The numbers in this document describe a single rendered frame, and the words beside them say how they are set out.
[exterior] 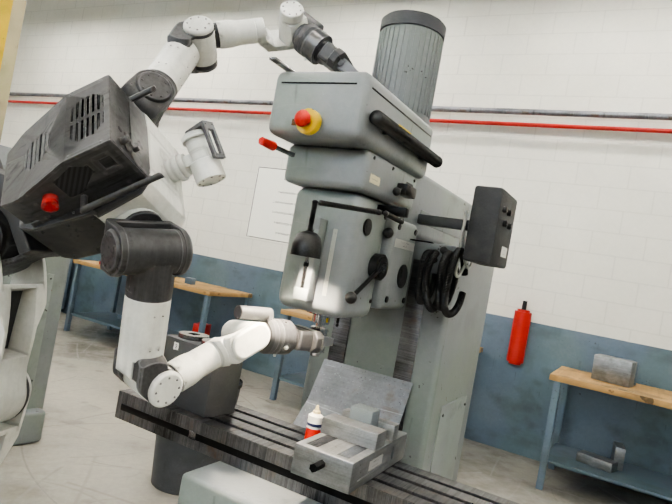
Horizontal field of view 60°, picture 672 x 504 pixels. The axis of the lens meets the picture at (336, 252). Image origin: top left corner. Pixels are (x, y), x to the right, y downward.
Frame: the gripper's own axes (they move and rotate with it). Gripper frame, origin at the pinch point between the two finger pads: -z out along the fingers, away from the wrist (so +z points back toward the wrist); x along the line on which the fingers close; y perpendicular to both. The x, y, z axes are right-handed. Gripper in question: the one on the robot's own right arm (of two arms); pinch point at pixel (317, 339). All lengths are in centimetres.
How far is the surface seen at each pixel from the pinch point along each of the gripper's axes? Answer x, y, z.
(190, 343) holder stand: 31.8, 9.3, 18.9
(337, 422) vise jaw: -16.3, 17.0, 3.4
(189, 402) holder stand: 27.9, 25.2, 17.9
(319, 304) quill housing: -6.4, -9.9, 7.4
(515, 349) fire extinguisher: 150, 26, -377
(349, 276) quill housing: -11.6, -18.2, 3.9
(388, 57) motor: 6, -83, -13
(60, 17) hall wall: 871, -316, -143
